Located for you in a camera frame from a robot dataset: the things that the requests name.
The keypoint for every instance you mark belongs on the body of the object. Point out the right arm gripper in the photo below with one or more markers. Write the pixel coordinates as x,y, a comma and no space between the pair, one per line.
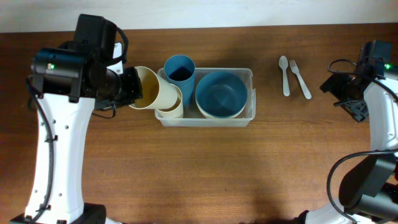
333,84

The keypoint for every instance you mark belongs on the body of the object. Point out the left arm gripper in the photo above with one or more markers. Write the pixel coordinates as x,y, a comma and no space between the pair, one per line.
132,78

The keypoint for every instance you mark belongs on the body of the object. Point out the cream cup back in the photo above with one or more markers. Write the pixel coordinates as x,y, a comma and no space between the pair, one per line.
157,93

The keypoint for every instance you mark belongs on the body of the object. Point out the cream cup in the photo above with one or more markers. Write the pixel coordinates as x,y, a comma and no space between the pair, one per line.
157,93
177,110

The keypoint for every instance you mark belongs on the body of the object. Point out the cream cup front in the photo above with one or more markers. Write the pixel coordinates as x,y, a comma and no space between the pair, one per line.
177,110

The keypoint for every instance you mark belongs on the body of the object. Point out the blue cup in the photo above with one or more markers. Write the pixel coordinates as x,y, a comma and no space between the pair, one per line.
179,70
187,92

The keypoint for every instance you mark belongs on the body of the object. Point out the cream bowl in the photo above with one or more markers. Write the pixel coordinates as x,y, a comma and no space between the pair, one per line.
209,116

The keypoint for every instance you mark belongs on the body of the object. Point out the blue bowl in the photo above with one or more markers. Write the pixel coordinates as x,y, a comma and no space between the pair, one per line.
221,94

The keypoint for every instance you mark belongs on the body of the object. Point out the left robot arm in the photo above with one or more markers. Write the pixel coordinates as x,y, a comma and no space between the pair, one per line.
70,84

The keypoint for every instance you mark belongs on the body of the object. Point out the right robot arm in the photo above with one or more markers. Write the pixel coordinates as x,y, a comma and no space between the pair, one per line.
357,185

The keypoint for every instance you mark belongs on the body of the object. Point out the clear plastic container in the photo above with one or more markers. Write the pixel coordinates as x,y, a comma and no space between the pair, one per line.
192,116

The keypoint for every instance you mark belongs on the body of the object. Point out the white plastic fork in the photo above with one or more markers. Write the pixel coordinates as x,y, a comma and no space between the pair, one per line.
294,68

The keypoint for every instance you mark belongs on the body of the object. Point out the white plastic spoon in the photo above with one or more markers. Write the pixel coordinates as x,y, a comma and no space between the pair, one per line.
283,64

